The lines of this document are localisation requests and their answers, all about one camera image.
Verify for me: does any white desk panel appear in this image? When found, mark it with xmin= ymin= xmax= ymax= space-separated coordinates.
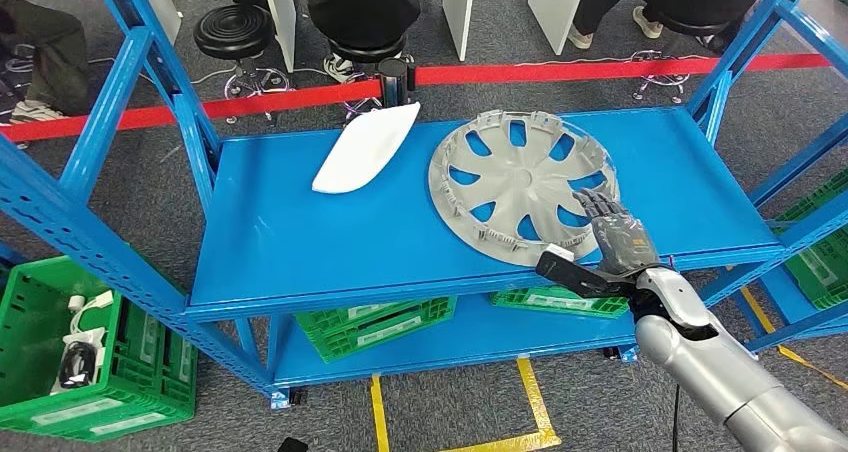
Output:
xmin=258 ymin=0 xmax=297 ymax=74
xmin=132 ymin=0 xmax=183 ymax=46
xmin=441 ymin=0 xmax=478 ymax=63
xmin=526 ymin=0 xmax=591 ymax=56

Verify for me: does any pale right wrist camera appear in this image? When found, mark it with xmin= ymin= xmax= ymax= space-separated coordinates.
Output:
xmin=535 ymin=243 xmax=641 ymax=301

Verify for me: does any green open plastic crate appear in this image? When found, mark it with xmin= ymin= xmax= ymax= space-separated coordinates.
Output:
xmin=0 ymin=256 xmax=199 ymax=430

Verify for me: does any black round stool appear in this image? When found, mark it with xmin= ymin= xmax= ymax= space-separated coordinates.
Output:
xmin=629 ymin=14 xmax=730 ymax=106
xmin=327 ymin=34 xmax=409 ymax=124
xmin=193 ymin=3 xmax=293 ymax=126

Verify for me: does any yellow floor tape square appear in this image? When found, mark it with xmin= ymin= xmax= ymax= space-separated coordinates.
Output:
xmin=369 ymin=358 xmax=562 ymax=452
xmin=738 ymin=286 xmax=848 ymax=392

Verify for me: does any black stanchion post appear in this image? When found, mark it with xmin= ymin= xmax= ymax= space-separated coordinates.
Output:
xmin=377 ymin=58 xmax=417 ymax=109

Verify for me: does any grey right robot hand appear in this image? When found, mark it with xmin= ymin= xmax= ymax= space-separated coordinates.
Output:
xmin=572 ymin=187 xmax=662 ymax=278

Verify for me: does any white box with black cable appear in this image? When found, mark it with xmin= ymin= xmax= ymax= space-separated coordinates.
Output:
xmin=49 ymin=328 xmax=107 ymax=397

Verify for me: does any grey plastic wheel hubcap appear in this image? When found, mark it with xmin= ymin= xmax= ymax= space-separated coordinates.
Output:
xmin=428 ymin=109 xmax=621 ymax=268

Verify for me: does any red barrier belt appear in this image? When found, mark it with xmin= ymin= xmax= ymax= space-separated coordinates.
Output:
xmin=0 ymin=79 xmax=384 ymax=144
xmin=413 ymin=53 xmax=833 ymax=87

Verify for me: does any white plastic cover part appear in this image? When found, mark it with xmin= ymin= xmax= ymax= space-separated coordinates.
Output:
xmin=311 ymin=101 xmax=422 ymax=195

